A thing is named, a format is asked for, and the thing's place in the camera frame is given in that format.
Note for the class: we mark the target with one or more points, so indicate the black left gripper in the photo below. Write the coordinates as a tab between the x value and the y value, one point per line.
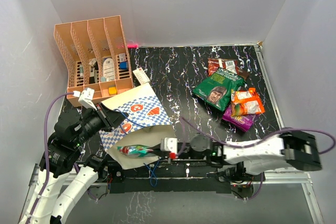
111	118

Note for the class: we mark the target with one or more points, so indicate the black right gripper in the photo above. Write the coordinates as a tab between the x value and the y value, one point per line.
165	155

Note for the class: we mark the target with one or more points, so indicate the teal foxs candy bag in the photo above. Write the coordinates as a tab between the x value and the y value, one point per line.
136	151

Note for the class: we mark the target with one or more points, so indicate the blue checkered paper bag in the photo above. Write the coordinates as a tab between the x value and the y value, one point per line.
147	124

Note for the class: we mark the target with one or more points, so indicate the green snack bag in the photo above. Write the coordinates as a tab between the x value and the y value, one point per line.
216	89

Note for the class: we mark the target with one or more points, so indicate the purple snack bag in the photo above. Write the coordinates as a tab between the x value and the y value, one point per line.
243	122

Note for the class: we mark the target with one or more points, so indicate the orange snack packet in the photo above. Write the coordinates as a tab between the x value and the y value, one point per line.
246	103

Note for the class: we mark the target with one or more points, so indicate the red doritos bag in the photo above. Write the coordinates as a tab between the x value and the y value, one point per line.
215	63

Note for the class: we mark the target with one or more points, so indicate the brown kettle chips bag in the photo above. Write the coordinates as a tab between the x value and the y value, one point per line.
242	73

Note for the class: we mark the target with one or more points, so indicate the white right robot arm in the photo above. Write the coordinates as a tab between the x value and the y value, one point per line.
288	148

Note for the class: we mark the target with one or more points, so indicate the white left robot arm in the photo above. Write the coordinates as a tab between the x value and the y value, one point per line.
62	150

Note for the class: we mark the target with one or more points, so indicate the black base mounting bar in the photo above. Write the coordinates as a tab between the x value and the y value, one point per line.
164	177

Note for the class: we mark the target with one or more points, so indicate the yellow object in organizer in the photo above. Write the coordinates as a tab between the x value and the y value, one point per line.
112	90

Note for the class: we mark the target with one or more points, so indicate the small white red box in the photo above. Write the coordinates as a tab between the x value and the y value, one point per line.
141	76

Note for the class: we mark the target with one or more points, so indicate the white label bottle in organizer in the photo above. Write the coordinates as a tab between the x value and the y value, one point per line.
109	69

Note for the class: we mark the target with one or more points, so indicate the blue item in organizer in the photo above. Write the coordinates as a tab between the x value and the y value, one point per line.
124	65

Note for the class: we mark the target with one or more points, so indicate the white tube in organizer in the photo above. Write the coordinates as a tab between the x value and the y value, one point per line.
81	71

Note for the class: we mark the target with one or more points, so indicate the orange plastic file organizer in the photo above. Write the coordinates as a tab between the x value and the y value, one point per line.
88	43

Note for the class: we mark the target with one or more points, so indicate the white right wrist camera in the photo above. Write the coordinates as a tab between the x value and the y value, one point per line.
168	147

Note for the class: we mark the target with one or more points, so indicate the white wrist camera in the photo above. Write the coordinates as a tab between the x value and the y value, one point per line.
85	98
168	147

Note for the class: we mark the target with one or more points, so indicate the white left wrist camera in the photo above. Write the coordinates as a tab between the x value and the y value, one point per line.
85	98

